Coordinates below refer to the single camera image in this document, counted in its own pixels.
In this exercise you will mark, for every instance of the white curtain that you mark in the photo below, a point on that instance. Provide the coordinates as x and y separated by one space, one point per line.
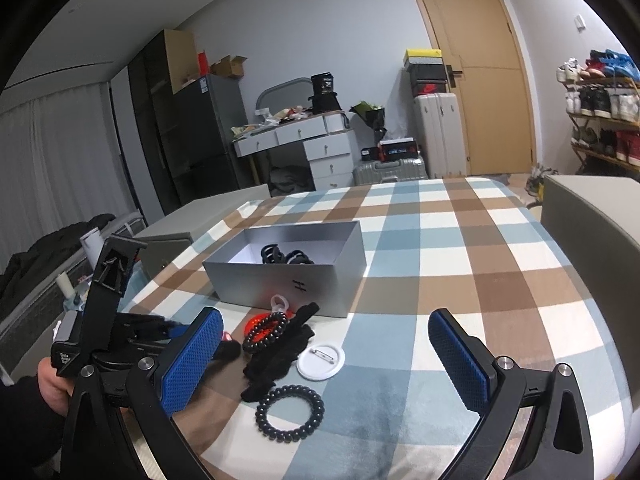
60 170

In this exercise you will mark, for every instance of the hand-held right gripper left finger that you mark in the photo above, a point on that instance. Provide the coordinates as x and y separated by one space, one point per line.
190 365

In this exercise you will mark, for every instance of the silver suitcase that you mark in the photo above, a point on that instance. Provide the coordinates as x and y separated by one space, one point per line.
390 172

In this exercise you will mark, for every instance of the open cardboard box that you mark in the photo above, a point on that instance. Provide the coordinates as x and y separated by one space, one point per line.
229 66

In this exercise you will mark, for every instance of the white pin badge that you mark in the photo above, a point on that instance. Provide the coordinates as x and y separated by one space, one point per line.
320 361

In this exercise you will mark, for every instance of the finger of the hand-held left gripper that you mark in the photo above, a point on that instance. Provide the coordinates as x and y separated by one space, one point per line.
172 331
227 350

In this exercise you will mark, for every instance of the black appliance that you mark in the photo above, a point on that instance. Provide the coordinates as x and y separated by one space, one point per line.
325 92

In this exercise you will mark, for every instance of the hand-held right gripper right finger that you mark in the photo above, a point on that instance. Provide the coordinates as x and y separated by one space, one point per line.
460 360

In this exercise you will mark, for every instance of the dark grey fridge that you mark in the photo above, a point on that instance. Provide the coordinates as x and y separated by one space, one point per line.
200 135

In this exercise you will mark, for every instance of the black and red box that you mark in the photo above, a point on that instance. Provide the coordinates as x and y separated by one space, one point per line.
398 150

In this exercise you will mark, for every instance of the black jacket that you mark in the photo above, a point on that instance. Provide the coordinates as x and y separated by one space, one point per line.
45 260

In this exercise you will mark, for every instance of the black fabric scrunchie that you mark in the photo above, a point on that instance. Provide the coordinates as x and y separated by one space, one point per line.
280 360

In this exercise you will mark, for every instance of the patterned bag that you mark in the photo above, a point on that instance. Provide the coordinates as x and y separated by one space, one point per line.
540 182

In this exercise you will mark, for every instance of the white wall switch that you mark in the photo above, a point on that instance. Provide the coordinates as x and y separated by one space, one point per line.
580 22

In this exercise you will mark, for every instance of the grey arched mirror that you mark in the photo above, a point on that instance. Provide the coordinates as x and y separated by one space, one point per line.
277 95

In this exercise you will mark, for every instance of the dark wardrobe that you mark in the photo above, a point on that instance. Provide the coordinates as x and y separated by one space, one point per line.
150 110

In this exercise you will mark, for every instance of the grey cardboard box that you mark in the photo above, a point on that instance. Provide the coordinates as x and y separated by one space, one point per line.
280 280

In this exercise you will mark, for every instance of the plaid blanket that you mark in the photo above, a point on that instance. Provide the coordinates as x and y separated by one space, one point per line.
450 270

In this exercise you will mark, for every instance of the white dressing desk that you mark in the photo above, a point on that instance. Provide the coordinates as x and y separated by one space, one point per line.
320 150

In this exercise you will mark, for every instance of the black wrapped bouquet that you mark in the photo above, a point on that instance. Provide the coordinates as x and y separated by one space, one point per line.
372 117

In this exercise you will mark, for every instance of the grey cabinet with latch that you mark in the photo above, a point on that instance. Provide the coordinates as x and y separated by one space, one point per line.
200 225

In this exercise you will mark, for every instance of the red round badge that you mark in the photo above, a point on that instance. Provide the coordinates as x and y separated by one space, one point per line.
254 326

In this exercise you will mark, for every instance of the wooden shoe rack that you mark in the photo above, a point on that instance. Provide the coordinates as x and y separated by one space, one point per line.
605 110

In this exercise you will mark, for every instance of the person's left forearm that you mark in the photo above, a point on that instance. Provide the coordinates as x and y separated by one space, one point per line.
25 435

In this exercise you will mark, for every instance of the stack of shoe boxes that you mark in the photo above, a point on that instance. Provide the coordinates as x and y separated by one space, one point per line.
424 72

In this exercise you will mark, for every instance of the wooden door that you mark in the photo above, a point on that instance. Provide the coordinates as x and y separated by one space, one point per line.
480 70

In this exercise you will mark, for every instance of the person's left hand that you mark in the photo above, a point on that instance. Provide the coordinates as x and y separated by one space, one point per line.
52 385

